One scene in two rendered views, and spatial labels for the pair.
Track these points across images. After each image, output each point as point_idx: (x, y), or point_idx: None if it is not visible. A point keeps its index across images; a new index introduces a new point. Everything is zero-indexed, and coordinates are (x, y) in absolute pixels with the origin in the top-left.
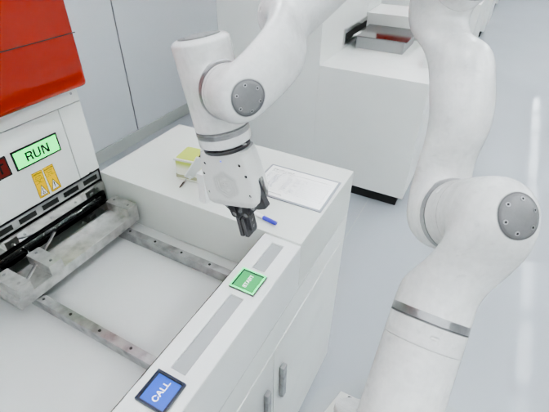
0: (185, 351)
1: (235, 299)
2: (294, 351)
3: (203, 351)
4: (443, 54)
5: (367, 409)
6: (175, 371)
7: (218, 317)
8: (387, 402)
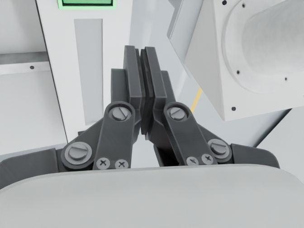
0: (83, 108)
1: (87, 21)
2: None
3: (100, 99)
4: None
5: (258, 66)
6: (92, 125)
7: (86, 61)
8: (281, 72)
